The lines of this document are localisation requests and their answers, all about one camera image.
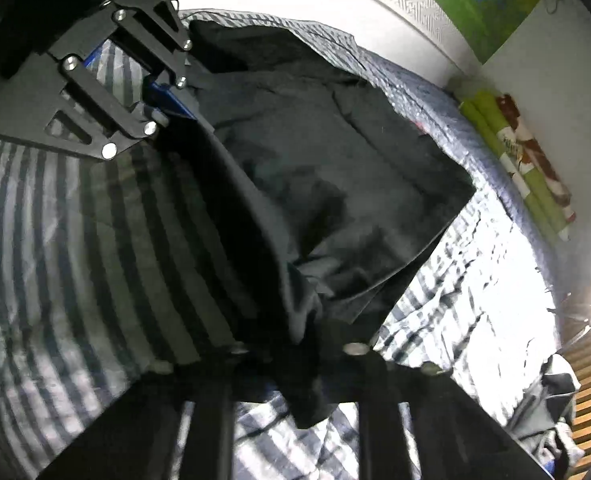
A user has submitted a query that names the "dark grey jacket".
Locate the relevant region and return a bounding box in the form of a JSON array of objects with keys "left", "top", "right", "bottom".
[{"left": 156, "top": 21, "right": 474, "bottom": 428}]

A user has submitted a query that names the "blue-grey crumpled garment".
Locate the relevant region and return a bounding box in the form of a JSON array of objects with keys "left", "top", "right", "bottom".
[{"left": 506, "top": 353, "right": 585, "bottom": 479}]

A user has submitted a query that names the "blue striped bed sheet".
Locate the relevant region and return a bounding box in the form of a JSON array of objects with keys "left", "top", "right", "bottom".
[{"left": 0, "top": 11, "right": 558, "bottom": 479}]

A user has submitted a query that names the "green folded blanket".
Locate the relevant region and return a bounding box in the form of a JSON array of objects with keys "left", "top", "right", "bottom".
[{"left": 459, "top": 90, "right": 570, "bottom": 245}]

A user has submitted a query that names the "red white folded blanket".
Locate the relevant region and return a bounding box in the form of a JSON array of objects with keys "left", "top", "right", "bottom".
[{"left": 495, "top": 94, "right": 576, "bottom": 223}]

